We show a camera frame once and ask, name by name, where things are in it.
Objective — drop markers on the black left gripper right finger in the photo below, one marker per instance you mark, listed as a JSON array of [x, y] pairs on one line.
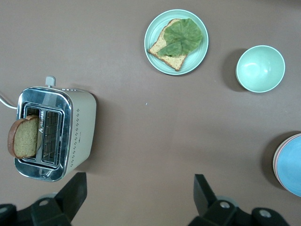
[[211, 212]]

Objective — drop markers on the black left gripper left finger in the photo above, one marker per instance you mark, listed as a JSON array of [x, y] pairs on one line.
[[63, 202]]

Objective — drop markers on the blue plate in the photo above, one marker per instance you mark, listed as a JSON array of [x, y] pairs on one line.
[[292, 164]]

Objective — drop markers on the brown-crusted bread slice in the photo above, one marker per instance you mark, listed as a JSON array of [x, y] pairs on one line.
[[24, 139]]

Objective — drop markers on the beige chrome toaster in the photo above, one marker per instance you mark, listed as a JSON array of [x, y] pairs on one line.
[[82, 129]]

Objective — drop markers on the beige plate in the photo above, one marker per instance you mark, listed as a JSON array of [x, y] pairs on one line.
[[274, 162]]

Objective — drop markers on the green bowl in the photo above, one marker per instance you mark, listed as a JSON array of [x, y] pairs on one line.
[[258, 68]]

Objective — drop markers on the bread slice under lettuce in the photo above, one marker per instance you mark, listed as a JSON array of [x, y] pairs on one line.
[[174, 61]]

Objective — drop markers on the green lettuce leaf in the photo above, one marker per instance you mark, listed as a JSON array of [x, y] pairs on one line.
[[183, 35]]

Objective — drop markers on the green plate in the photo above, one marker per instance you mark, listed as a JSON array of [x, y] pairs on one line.
[[150, 30]]

